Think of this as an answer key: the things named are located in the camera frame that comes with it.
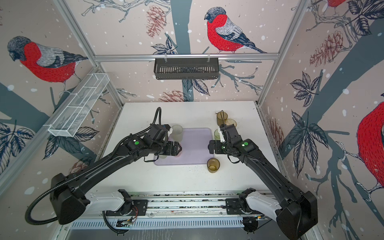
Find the white wire mesh shelf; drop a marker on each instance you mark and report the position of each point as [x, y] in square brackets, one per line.
[71, 118]

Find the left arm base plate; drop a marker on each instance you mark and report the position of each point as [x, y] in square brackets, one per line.
[130, 208]

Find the green smooth cup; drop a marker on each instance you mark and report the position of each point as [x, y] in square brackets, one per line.
[217, 134]

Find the aluminium frame top rail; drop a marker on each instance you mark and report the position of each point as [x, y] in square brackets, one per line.
[148, 58]

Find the yellow smooth cup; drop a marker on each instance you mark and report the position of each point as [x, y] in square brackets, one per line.
[229, 122]

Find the lilac plastic tray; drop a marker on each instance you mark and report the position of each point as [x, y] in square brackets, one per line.
[195, 148]

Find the pink smooth cup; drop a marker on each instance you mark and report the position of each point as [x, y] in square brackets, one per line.
[179, 154]

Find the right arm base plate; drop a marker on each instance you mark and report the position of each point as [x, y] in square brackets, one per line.
[233, 207]

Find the brown textured cup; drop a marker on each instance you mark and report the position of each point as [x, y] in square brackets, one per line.
[221, 118]
[213, 165]

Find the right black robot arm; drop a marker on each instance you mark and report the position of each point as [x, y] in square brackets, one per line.
[295, 211]

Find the pale green textured cup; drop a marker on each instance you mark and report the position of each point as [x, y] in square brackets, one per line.
[177, 133]

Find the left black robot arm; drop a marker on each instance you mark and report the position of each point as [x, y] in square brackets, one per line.
[69, 192]

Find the black hanging wire basket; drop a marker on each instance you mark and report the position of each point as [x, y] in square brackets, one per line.
[187, 69]

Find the brown textured cup back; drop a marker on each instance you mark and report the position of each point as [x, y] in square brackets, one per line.
[221, 118]

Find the brown textured cup front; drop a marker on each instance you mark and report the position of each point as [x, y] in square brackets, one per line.
[213, 165]

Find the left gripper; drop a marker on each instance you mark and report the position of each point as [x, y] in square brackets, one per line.
[171, 151]

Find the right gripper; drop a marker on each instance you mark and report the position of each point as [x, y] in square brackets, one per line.
[217, 149]

